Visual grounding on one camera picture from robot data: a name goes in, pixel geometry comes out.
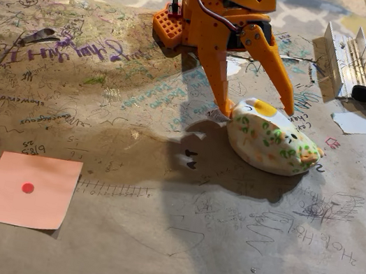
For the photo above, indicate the orange gripper with servo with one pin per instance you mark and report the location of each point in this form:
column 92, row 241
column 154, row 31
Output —
column 210, row 39

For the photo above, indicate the white spotted plush toy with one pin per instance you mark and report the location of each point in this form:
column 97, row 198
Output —
column 270, row 142

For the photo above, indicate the orange grid robot base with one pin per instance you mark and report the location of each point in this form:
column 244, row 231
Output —
column 167, row 26

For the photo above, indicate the small red round object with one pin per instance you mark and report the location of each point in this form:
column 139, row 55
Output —
column 28, row 187

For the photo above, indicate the white paper scrap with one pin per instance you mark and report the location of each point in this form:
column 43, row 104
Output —
column 353, row 124

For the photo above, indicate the pink sticky note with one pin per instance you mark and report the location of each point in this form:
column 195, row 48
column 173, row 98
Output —
column 36, row 203

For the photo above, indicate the aluminium rail bracket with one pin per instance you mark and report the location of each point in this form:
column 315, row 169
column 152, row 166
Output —
column 345, row 62

